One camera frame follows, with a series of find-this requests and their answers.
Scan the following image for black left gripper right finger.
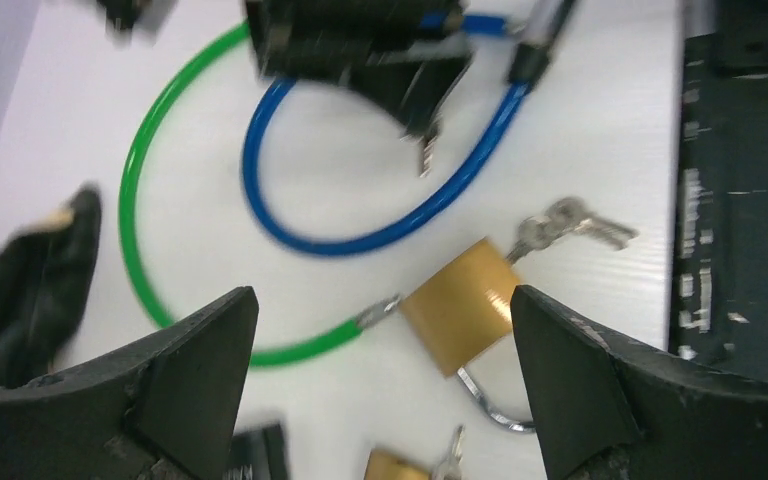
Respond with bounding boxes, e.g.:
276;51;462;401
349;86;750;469
510;285;768;479

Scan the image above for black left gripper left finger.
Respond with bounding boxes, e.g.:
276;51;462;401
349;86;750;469
0;287;259;479

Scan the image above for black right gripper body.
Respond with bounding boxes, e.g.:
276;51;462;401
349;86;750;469
244;0;474;136

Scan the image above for black Kajing padlock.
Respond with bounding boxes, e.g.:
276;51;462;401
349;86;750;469
223;423;290;480

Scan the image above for large brass padlock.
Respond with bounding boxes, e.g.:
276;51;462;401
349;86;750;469
399;237;535;434

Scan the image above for green cable lock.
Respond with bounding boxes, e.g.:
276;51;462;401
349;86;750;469
117;21;402;370

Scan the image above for large padlock keys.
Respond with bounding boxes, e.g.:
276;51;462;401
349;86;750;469
506;196;639;265

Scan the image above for small brass padlock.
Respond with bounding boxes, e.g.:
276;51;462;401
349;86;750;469
363;448;431;480

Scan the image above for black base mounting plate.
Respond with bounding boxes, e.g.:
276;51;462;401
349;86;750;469
667;1;768;382

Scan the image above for black floral patterned cloth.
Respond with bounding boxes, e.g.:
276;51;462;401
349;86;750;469
0;183;103;388

